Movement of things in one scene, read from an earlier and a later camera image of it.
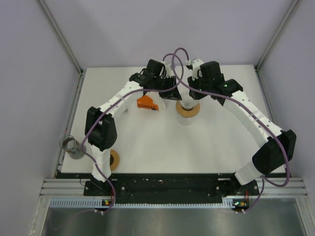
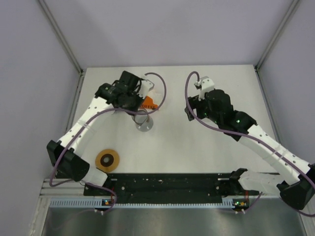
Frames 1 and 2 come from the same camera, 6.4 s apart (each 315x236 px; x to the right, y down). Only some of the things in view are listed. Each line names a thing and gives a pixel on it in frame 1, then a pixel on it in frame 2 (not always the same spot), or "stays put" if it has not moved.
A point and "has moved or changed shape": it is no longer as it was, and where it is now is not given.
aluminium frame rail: x=63 y=187 stays put
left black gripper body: x=163 y=82 to x=133 y=101
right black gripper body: x=199 y=83 to x=202 y=111
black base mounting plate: x=164 y=185 stays put
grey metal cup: x=64 y=141 has moved or changed shape
